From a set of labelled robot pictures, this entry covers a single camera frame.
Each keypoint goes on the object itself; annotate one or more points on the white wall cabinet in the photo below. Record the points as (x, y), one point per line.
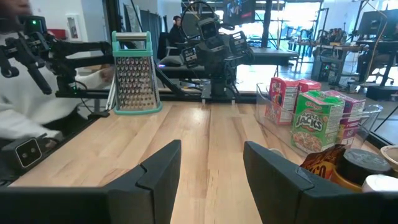
(73, 27)

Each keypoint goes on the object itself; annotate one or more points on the pink cereal box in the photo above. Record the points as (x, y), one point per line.
(351, 118)

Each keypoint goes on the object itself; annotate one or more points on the black computer tower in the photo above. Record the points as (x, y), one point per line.
(326, 69)

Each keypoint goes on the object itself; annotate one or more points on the person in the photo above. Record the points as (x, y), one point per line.
(176, 32)
(25, 102)

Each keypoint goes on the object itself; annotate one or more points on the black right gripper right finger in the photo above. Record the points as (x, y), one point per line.
(295, 202)

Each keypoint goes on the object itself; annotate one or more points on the person's hand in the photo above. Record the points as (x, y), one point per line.
(107, 74)

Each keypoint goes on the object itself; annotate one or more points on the green Apple Jacks box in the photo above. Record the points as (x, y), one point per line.
(314, 124)

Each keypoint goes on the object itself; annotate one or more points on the black monitor on stand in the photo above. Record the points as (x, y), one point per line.
(374, 23)

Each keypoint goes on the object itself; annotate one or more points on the computer monitor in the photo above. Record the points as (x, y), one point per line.
(239, 11)

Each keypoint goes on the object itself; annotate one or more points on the black computer mouse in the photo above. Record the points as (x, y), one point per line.
(171, 61)

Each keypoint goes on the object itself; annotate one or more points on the red Froot Loops box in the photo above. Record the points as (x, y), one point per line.
(281, 99)
(308, 85)

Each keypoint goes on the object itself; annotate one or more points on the black office desk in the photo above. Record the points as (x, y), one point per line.
(270, 56)

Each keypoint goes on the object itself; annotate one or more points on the teal box grater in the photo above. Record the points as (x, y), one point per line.
(136, 77)

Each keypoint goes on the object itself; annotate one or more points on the black steel pillar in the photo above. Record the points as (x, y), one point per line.
(266, 23)

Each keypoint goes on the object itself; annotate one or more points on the black aluminium table frame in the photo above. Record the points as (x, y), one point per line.
(183, 95)

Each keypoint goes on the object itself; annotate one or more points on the clear plastic bin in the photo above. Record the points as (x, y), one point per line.
(273, 124)

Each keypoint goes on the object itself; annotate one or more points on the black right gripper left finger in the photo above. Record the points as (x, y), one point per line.
(93, 205)

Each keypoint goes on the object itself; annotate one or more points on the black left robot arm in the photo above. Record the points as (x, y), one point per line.
(217, 68)

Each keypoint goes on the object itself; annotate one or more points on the orange jar black lid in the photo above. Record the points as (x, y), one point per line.
(360, 165)

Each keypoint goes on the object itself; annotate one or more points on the red smoked paprika tin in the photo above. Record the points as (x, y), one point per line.
(321, 163)

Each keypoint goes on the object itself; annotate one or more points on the black square camera box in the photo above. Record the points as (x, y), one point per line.
(28, 152)

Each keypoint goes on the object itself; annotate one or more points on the white-lid spice jar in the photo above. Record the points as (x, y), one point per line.
(381, 183)

